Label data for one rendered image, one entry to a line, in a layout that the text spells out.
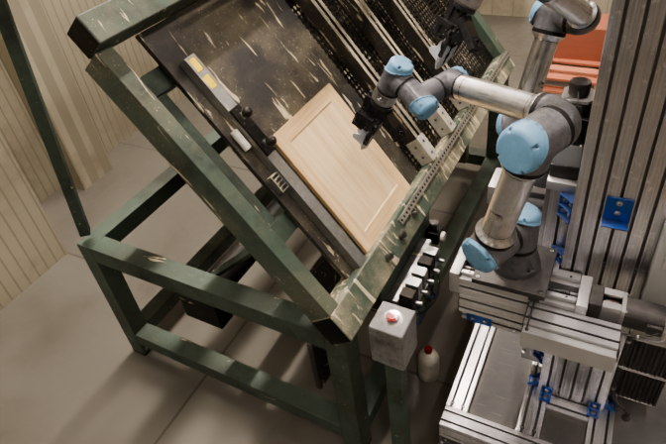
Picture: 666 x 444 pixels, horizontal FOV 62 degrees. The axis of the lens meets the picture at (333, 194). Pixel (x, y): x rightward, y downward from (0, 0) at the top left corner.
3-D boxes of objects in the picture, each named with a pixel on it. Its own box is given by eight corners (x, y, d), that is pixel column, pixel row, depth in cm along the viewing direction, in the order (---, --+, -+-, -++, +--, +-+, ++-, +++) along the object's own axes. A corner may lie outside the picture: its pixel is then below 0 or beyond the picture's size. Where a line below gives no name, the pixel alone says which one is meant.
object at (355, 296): (331, 346, 197) (352, 342, 189) (310, 322, 195) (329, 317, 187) (500, 73, 344) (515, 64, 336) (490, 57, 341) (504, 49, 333)
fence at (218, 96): (354, 270, 207) (361, 268, 204) (178, 64, 186) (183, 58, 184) (359, 261, 210) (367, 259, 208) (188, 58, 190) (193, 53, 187)
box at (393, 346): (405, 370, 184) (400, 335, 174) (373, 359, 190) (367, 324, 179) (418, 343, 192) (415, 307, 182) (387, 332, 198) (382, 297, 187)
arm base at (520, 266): (544, 253, 181) (547, 230, 175) (534, 285, 171) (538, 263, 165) (497, 242, 187) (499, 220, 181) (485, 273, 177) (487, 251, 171)
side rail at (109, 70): (310, 321, 195) (330, 316, 187) (83, 69, 171) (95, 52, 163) (319, 309, 199) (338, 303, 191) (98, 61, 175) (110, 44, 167)
